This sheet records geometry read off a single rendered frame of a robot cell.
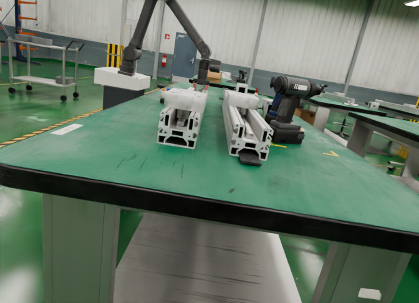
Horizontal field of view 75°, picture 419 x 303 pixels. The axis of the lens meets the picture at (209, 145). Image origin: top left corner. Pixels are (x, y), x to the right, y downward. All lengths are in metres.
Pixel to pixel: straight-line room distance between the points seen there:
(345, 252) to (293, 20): 12.55
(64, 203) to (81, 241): 0.10
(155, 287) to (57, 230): 0.50
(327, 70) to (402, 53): 3.16
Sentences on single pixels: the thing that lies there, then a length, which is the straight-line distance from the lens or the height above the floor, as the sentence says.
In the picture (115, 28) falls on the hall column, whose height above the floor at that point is 1.47.
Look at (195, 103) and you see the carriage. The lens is 0.75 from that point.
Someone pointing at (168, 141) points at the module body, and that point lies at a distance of 0.72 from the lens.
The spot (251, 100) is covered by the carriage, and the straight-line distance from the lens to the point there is 1.01.
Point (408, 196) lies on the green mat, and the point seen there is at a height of 0.78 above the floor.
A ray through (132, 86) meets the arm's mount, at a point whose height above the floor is 0.80.
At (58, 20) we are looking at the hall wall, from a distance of 14.44.
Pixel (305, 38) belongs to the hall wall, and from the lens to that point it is 13.06.
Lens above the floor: 0.99
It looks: 16 degrees down
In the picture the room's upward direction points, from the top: 10 degrees clockwise
